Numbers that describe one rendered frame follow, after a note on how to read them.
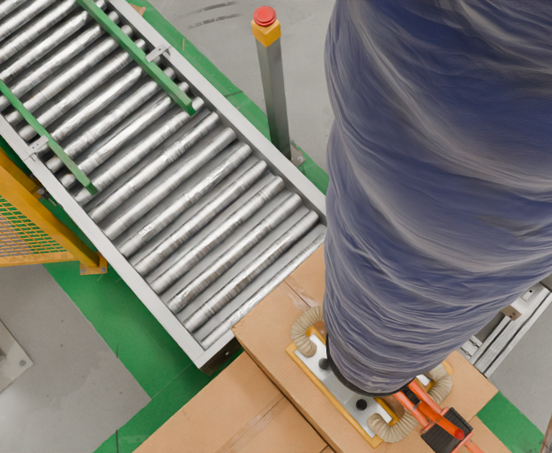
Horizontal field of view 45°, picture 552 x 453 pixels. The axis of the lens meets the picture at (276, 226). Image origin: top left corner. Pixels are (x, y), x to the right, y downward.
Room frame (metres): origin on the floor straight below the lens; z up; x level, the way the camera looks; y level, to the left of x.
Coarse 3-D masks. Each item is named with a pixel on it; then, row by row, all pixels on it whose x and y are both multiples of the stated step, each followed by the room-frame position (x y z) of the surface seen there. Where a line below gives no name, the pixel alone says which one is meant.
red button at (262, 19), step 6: (264, 6) 1.32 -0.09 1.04; (270, 6) 1.32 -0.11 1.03; (258, 12) 1.30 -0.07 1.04; (264, 12) 1.30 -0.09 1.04; (270, 12) 1.29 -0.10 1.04; (258, 18) 1.28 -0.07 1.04; (264, 18) 1.27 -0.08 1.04; (270, 18) 1.27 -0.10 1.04; (258, 24) 1.27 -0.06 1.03; (264, 24) 1.26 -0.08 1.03; (270, 24) 1.26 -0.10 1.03
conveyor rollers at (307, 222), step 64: (64, 0) 1.91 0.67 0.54; (0, 64) 1.69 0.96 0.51; (64, 128) 1.33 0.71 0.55; (128, 128) 1.28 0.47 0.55; (192, 128) 1.23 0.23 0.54; (128, 192) 1.02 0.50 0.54; (192, 192) 0.97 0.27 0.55; (256, 192) 0.93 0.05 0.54; (128, 256) 0.78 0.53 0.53; (192, 256) 0.73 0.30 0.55; (192, 320) 0.51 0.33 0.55
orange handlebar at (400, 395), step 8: (416, 384) 0.13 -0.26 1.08; (400, 392) 0.12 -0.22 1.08; (416, 392) 0.11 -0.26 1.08; (424, 392) 0.11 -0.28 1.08; (400, 400) 0.10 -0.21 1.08; (408, 400) 0.10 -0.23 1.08; (424, 400) 0.09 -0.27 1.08; (432, 400) 0.09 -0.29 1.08; (408, 408) 0.08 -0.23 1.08; (416, 408) 0.08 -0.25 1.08; (432, 408) 0.07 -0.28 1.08; (440, 408) 0.07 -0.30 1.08; (416, 416) 0.06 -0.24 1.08; (424, 416) 0.06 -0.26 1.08; (424, 424) 0.04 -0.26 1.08; (472, 448) -0.03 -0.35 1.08
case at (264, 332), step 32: (320, 256) 0.53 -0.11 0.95; (288, 288) 0.46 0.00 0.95; (320, 288) 0.44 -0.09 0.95; (256, 320) 0.39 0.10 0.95; (288, 320) 0.37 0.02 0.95; (256, 352) 0.30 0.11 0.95; (288, 384) 0.20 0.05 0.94; (480, 384) 0.11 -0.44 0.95; (320, 416) 0.11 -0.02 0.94; (352, 448) 0.02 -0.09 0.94; (384, 448) 0.00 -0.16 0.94; (416, 448) -0.01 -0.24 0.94
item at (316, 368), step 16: (320, 336) 0.31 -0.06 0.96; (288, 352) 0.28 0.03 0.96; (320, 352) 0.27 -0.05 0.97; (304, 368) 0.24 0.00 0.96; (320, 368) 0.23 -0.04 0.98; (320, 384) 0.19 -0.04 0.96; (336, 400) 0.14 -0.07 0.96; (352, 400) 0.13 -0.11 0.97; (368, 400) 0.12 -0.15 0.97; (352, 416) 0.09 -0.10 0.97; (368, 416) 0.09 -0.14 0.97; (384, 416) 0.08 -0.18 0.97; (368, 432) 0.05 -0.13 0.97
